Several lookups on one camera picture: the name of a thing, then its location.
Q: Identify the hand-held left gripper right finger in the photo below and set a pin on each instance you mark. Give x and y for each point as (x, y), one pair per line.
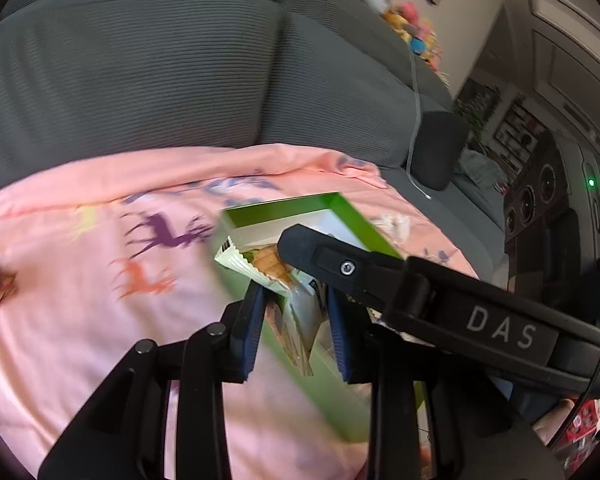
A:
(341, 345)

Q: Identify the grey sofa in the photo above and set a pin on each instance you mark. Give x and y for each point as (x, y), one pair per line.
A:
(450, 215)

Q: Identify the white panelled door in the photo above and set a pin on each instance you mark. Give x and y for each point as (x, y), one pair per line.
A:
(570, 35)

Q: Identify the pink deer print blanket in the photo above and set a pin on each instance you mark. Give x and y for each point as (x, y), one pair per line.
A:
(105, 360)

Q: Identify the grey cloth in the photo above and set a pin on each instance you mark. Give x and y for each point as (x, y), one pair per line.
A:
(480, 170)

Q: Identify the person's right forearm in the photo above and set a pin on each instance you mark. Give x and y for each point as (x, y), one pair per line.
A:
(555, 420)

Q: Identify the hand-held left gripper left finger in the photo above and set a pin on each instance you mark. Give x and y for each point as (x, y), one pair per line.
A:
(245, 340)

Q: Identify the pile of colourful plush toys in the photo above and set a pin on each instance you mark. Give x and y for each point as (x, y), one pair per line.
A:
(415, 30)

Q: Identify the dark wall shelf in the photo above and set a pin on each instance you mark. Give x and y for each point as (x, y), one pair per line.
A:
(517, 130)

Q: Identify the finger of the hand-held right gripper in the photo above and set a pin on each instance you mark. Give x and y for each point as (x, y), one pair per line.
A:
(320, 255)

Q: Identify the red patterned cloth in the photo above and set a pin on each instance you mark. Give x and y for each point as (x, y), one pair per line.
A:
(587, 420)

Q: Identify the green cardboard box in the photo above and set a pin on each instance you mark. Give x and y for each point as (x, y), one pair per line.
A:
(320, 390)

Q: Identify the white crumpled tissue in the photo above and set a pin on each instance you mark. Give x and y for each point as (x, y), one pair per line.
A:
(395, 225)

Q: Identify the green white snack packet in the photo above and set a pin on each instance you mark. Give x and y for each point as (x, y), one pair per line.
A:
(250, 267)

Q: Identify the green houseplant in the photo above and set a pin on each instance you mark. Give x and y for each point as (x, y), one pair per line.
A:
(475, 105)

